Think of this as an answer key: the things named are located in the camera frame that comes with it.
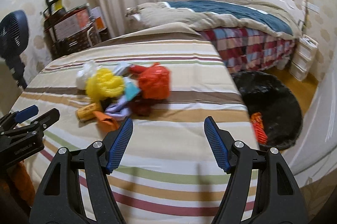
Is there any yellow cylindrical can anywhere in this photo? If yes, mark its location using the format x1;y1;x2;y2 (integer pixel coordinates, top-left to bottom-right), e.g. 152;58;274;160
75;103;102;122

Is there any orange wrapper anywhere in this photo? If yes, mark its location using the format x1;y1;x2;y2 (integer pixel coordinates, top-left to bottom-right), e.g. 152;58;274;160
93;111;119;133

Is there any white paper ball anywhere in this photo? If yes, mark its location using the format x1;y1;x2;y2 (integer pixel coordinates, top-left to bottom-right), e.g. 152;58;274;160
75;60;98;90

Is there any yellow foam net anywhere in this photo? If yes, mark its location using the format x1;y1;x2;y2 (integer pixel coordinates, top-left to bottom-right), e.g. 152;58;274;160
85;68;125;102

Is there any white tube dark cap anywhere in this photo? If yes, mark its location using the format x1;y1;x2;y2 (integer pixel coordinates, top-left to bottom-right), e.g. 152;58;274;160
113;61;131;77

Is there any red bottle black cap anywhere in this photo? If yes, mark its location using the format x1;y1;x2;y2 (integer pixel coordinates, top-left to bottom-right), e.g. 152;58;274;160
128;96;153;117

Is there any red plastic bag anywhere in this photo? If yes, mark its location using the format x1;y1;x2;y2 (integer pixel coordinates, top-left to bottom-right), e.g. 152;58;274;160
128;63;170;100

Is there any orange foam net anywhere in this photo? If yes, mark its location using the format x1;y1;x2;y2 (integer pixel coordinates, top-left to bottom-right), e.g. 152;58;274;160
250;112;268;145

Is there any black trash bin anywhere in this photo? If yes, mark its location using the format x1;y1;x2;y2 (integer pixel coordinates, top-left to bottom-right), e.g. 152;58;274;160
231;71;303;151

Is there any white wardrobe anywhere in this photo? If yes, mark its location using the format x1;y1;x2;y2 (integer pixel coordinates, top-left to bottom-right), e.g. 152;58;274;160
283;51;337;188

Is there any dark wicker basket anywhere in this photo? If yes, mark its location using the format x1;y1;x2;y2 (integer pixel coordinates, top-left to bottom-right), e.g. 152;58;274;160
51;22;101;59

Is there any dark blue fan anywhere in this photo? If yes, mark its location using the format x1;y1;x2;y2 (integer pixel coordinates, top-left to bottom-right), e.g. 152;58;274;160
1;10;29;89

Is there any cardboard box with labels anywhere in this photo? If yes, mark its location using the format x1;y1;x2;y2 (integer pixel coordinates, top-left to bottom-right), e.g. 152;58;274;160
44;5;91;41

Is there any striped bed sheet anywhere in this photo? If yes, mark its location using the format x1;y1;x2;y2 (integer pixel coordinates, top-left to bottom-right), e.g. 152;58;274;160
13;23;258;223

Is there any orange white box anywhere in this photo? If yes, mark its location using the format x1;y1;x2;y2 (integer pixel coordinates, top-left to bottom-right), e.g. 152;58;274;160
90;6;107;31

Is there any plaid bed sheet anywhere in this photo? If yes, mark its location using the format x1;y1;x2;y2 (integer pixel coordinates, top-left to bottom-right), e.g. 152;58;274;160
200;27;295;74

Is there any white drawer unit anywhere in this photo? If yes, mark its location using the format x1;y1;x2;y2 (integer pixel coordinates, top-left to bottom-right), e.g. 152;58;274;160
290;35;319;81

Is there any beige blue duvet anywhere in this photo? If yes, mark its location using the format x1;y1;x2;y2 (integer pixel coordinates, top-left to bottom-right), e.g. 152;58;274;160
126;0;302;39

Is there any white wall switch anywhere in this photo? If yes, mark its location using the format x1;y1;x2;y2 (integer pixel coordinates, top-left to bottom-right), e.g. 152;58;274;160
307;2;320;14

